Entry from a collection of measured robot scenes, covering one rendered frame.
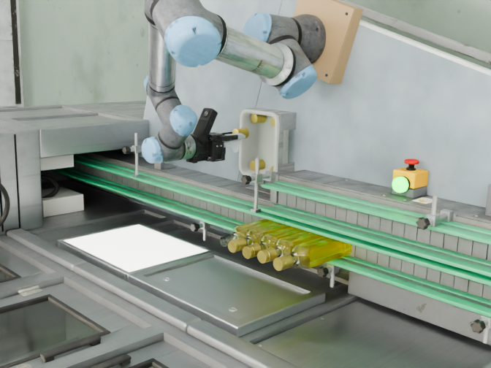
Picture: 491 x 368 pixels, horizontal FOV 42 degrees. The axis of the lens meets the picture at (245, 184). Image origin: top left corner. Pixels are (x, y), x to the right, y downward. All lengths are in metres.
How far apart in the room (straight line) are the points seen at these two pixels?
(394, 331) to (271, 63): 0.76
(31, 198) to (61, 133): 0.27
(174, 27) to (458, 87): 0.76
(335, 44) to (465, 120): 0.44
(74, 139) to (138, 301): 0.94
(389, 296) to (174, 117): 0.76
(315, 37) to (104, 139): 1.04
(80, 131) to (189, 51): 1.15
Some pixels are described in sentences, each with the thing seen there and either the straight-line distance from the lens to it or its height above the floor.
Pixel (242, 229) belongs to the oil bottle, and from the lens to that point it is 1.85.
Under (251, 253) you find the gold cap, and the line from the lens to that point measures 1.73.
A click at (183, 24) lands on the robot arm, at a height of 1.42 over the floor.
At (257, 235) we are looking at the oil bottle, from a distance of 1.81.
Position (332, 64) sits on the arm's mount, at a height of 0.80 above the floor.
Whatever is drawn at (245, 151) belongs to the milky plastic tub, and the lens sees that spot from 2.17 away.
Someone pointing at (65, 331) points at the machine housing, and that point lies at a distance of 1.72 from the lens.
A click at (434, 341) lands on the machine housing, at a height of 0.94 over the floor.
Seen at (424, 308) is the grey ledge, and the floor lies 0.88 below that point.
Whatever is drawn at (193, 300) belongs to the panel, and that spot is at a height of 1.30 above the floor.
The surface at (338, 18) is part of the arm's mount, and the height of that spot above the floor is 0.79.
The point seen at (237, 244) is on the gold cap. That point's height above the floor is 1.15.
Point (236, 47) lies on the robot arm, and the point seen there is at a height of 1.24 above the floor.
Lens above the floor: 2.31
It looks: 43 degrees down
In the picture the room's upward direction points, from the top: 101 degrees counter-clockwise
